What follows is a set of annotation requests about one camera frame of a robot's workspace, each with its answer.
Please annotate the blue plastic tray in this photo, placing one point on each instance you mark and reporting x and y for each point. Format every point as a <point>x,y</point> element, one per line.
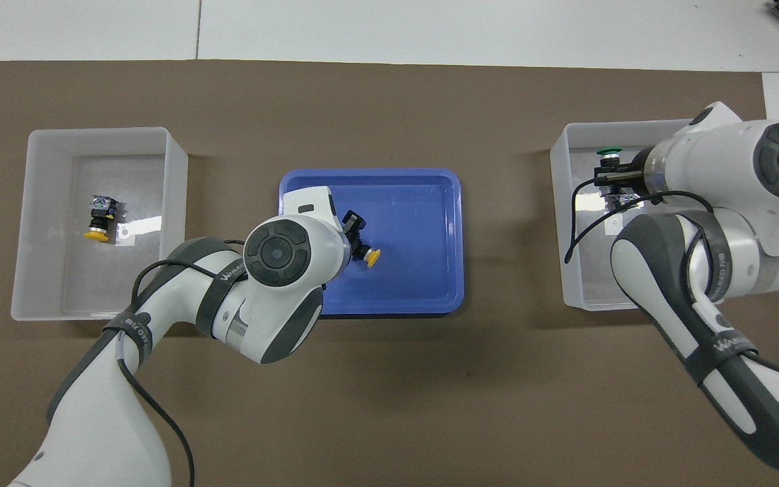
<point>416,223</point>

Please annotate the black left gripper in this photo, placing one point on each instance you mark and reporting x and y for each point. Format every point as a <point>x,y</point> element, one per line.
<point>354,222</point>

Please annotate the translucent white plastic box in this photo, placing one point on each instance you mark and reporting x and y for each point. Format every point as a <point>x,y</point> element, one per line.
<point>51,270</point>
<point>589,270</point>

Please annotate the white paper label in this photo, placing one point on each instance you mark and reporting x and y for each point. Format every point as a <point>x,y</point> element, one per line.
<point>126,235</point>
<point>610,226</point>

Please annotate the yellow push button switch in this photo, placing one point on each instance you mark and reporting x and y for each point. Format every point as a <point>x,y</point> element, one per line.
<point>99,220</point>
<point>373,258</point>

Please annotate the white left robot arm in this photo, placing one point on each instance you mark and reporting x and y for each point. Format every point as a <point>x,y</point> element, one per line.
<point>92,406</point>

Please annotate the brown paper table mat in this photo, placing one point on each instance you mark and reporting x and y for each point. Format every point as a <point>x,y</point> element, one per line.
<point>389,406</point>

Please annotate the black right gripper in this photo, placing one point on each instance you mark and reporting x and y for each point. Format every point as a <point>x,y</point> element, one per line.
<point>612,179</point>

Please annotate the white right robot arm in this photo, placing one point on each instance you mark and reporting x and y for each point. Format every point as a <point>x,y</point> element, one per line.
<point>721,155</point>

